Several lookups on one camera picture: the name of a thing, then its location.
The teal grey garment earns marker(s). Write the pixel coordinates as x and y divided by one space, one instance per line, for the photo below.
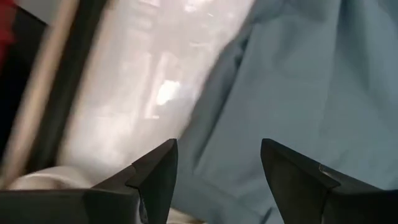
295 93

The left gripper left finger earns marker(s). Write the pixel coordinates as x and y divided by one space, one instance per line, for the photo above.
124 202

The red plastic laundry bin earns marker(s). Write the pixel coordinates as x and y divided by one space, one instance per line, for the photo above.
5 28

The beige folded cloth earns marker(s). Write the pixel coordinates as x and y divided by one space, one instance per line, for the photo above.
49 179

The black aluminium frame rail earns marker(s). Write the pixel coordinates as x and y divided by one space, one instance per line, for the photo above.
68 77

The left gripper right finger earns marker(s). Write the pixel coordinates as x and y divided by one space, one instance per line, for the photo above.
311 199

